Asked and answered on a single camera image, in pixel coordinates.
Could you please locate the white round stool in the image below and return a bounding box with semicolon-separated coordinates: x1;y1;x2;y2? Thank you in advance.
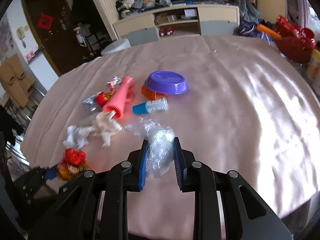
101;38;131;56

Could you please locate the dark brown entrance door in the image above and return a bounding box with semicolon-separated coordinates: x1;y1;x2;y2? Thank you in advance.
21;0;85;76

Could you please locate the white folding screen panel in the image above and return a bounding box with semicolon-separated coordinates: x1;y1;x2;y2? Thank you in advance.
93;0;119;41

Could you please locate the silver blister pack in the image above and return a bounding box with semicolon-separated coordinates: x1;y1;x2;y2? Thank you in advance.
81;93;102;113

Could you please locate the blue white bottle brush toy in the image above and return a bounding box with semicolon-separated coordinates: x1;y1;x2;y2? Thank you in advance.
132;98;169;115

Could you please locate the clear plastic wrap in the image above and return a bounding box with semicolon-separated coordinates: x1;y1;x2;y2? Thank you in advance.
124;116;175;178

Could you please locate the pink satin tablecloth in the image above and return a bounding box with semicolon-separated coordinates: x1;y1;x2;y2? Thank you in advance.
21;35;319;234

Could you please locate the beige grey tv cabinet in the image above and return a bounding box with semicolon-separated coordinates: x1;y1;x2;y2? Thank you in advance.
113;4;240;46

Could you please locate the pile of clothes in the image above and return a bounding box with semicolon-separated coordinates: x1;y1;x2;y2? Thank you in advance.
116;0;156;18

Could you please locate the red yellow snack wrapper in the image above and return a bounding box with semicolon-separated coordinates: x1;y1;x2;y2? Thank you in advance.
56;148;89;181

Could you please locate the purple bag on floor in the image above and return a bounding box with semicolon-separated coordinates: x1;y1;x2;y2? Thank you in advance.
233;21;273;42

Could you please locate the orange plastic piece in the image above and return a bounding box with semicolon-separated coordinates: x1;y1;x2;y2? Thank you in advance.
141;85;168;101

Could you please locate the pink plastic cone toy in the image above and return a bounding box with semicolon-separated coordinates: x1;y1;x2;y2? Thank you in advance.
103;76;135;119

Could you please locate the purple plastic bowl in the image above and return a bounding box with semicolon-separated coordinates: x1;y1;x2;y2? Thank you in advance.
144;70;189;95

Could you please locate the red plastic basket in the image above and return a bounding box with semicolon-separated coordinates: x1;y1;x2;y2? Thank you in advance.
273;16;317;64

